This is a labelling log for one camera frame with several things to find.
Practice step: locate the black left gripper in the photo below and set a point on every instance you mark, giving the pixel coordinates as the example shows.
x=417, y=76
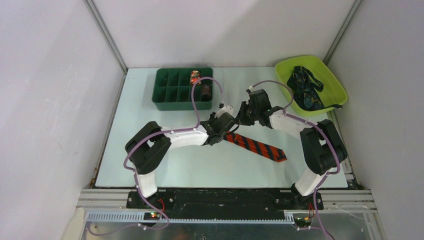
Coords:
x=212, y=117

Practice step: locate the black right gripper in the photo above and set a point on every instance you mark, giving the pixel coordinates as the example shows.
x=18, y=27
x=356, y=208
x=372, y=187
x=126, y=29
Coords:
x=241, y=117

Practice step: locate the orange navy striped tie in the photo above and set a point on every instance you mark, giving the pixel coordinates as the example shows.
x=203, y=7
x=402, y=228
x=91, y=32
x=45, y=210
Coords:
x=265, y=150

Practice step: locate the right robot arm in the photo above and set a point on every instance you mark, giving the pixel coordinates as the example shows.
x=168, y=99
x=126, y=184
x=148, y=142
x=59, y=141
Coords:
x=322, y=147

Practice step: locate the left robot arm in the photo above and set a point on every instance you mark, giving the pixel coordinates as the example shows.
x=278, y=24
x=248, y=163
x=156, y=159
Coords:
x=148, y=147

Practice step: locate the brown patterned rolled tie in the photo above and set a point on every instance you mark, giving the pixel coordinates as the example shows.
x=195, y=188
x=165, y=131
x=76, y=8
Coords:
x=206, y=93

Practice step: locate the navy floral gold tie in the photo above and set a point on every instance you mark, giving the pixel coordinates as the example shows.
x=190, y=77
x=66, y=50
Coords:
x=305, y=88

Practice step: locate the green compartment organizer tray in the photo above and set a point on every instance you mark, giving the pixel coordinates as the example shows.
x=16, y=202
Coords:
x=172, y=89

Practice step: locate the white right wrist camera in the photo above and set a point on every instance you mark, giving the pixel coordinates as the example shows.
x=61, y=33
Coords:
x=251, y=95

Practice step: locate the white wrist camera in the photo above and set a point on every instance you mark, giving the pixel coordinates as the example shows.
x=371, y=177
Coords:
x=251, y=95
x=225, y=109

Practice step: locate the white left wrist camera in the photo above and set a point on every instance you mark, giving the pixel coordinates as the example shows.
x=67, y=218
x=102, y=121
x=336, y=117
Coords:
x=225, y=109

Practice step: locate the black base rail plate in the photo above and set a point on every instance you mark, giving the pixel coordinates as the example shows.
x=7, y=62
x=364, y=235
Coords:
x=226, y=203

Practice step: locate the right corner aluminium post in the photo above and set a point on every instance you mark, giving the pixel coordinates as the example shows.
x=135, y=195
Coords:
x=342, y=31

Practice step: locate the corner aluminium post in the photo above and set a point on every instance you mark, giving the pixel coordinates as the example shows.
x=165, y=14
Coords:
x=106, y=34
x=342, y=31

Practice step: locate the left corner aluminium post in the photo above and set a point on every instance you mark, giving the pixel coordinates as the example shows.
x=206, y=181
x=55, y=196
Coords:
x=106, y=34

